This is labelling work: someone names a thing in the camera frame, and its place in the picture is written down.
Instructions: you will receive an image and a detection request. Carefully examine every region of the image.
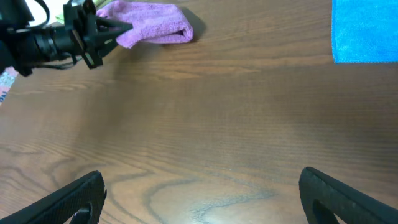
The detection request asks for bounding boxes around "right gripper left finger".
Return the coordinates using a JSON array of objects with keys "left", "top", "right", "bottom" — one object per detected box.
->
[{"left": 1, "top": 171, "right": 107, "bottom": 224}]

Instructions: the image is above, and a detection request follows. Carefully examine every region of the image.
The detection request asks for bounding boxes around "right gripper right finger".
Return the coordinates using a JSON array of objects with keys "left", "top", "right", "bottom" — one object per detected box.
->
[{"left": 298, "top": 167, "right": 397, "bottom": 224}]

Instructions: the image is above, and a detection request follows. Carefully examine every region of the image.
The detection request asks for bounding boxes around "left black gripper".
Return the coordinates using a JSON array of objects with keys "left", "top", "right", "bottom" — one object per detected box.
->
[{"left": 30, "top": 0, "right": 133, "bottom": 69}]

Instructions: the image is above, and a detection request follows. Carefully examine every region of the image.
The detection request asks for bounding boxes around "blue microfiber cloth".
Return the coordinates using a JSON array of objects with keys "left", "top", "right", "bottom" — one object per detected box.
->
[{"left": 331, "top": 0, "right": 397, "bottom": 63}]

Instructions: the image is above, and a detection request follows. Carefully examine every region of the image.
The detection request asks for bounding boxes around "top folded green cloth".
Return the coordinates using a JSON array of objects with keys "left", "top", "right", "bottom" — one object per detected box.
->
[{"left": 93, "top": 0, "right": 114, "bottom": 9}]

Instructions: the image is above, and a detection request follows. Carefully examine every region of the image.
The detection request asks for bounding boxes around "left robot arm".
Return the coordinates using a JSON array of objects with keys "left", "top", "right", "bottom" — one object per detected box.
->
[{"left": 1, "top": 0, "right": 133, "bottom": 77}]

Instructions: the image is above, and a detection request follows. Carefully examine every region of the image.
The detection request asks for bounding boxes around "purple microfiber cloth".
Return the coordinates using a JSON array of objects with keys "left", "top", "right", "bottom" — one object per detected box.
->
[{"left": 96, "top": 1, "right": 194, "bottom": 49}]

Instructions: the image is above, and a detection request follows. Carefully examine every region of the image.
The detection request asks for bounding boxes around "patterned floor rug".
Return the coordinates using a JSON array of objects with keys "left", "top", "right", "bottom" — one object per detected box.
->
[{"left": 0, "top": 67, "right": 19, "bottom": 105}]

